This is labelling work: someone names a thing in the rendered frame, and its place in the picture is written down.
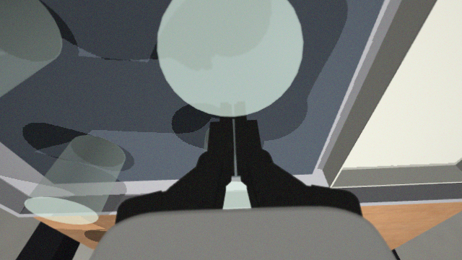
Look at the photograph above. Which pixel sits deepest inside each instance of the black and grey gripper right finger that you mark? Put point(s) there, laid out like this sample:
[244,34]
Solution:
[268,185]

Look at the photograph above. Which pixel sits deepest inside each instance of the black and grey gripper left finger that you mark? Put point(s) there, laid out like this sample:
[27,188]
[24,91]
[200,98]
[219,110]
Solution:
[204,187]

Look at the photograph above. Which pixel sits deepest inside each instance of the clear glass jar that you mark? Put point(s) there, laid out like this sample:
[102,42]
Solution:
[29,40]
[230,57]
[236,196]
[77,186]

